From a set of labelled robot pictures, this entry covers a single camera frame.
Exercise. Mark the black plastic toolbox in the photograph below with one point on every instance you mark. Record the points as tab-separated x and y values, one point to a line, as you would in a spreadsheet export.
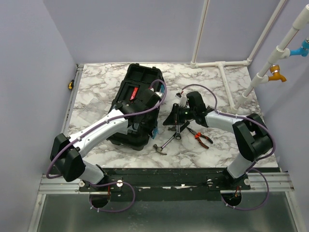
134	95

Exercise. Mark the yellow black screwdriver at wall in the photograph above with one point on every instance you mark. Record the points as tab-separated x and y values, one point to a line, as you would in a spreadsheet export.
71	85

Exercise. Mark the black pruner handle piece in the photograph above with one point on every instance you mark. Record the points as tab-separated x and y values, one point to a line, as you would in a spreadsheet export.
184	126

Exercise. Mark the claw hammer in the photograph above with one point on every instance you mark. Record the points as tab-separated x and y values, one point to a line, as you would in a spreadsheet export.
159	149

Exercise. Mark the blue pipe valve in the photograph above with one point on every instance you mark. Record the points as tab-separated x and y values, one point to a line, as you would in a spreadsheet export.
303	50

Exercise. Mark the silver combination ratchet wrench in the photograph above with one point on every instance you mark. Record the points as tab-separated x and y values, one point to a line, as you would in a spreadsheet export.
178	132

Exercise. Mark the yellow brass faucet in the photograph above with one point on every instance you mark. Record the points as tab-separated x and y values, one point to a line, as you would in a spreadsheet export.
276	75

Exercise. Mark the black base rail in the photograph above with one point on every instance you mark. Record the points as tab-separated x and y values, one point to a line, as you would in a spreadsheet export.
166	184

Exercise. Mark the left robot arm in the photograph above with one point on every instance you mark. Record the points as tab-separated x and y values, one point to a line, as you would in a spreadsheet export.
68	152

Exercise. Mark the white pvc pipe frame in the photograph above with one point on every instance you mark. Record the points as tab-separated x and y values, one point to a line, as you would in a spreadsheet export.
281	51

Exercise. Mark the orange black pliers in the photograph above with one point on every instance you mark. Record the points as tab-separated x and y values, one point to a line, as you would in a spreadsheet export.
198	136

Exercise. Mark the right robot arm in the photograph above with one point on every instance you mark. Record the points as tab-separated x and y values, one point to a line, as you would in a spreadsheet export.
249	131

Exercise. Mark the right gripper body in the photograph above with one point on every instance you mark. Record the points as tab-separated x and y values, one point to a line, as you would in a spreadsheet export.
186	113

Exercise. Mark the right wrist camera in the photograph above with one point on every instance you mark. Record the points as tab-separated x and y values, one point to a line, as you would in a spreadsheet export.
182	99

